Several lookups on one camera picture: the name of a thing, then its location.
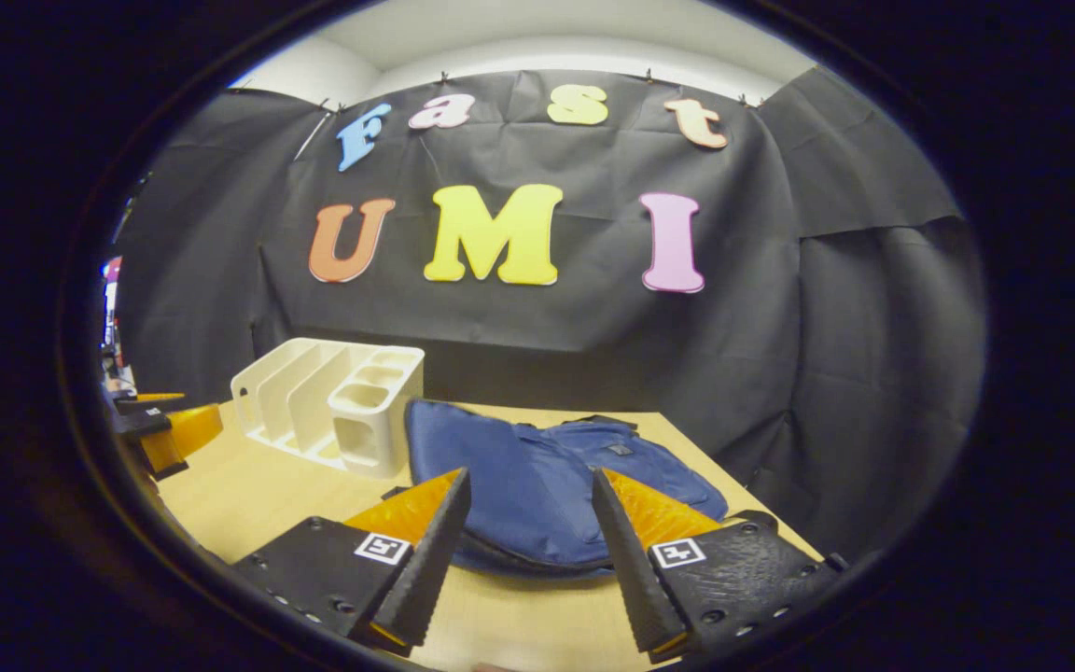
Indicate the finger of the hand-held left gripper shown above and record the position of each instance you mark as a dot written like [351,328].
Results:
[146,404]
[147,425]

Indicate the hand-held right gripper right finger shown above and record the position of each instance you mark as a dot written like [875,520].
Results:
[635,569]

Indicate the white plastic bookshelf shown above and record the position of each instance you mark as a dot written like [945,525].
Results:
[369,411]

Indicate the black backdrop cloth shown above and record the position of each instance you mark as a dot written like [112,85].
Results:
[780,355]

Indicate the printed background poster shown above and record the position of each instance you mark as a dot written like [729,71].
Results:
[111,308]

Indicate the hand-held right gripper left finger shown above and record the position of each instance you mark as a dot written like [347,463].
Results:
[430,560]

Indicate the blue schoolbag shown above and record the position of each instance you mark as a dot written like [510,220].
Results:
[519,476]

